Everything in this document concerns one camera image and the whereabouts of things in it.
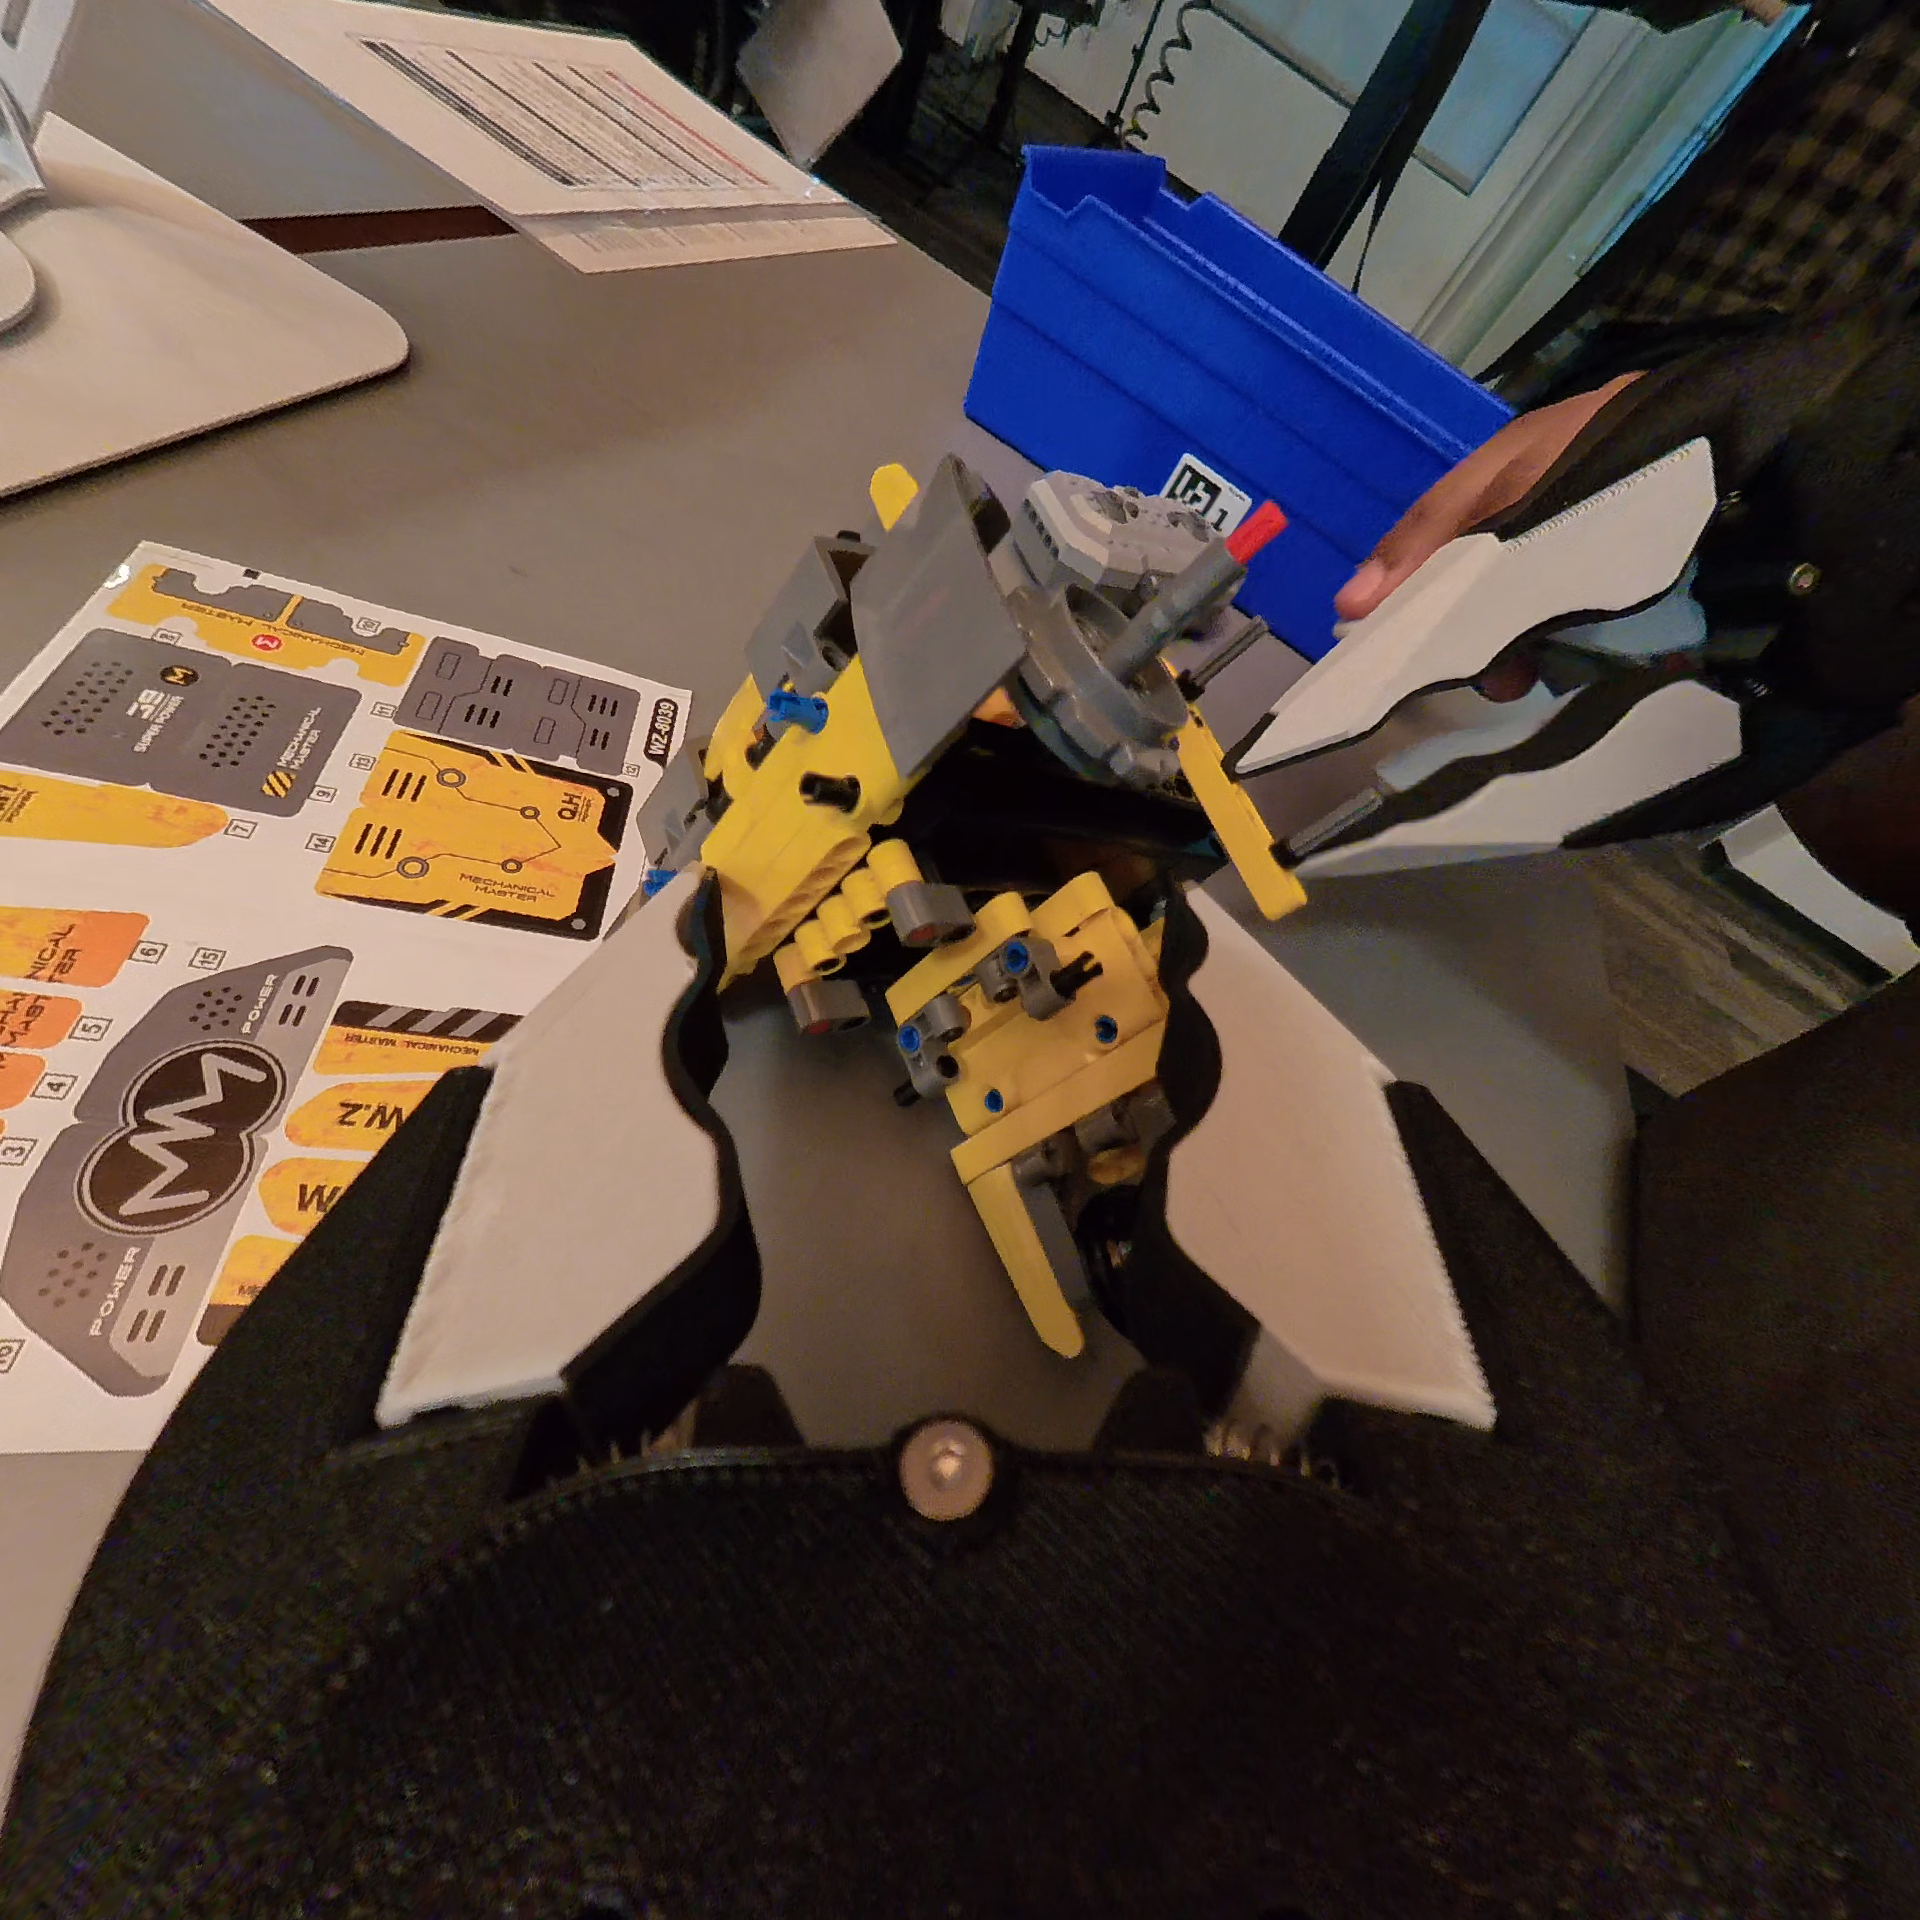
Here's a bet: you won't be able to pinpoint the yellow building block vehicle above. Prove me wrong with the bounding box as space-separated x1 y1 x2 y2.
642 463 1309 1361

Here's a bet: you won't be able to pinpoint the black stand legs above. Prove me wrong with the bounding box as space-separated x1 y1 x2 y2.
1276 0 1502 303

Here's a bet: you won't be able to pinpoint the dark checkered fabric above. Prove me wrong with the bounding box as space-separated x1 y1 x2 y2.
1560 0 1920 361

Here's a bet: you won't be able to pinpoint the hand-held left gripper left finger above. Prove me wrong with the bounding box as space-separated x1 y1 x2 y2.
373 884 768 1432

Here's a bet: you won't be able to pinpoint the yellow grey sticker sheet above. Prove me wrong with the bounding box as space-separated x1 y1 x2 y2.
0 540 700 1457

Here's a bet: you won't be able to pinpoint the person's right hand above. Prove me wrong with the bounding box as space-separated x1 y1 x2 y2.
1332 374 1649 619

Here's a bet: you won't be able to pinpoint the coiled cable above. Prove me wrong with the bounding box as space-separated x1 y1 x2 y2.
1107 0 1221 153

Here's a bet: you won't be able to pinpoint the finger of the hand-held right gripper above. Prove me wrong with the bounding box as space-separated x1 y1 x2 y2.
1227 439 1722 785
1289 680 1753 884

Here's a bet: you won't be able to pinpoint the printed paper sheet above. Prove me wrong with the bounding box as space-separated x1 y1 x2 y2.
211 0 904 278

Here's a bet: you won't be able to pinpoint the white monitor stand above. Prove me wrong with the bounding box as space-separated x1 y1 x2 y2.
0 0 411 500

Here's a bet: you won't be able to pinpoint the blue storage bin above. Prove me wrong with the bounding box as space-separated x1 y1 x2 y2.
965 143 1518 665

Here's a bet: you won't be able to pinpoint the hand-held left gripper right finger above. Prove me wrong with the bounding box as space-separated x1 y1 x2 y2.
1147 884 1502 1432

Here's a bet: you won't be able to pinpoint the dark grey axle pin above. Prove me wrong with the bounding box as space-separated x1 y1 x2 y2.
1272 786 1386 868

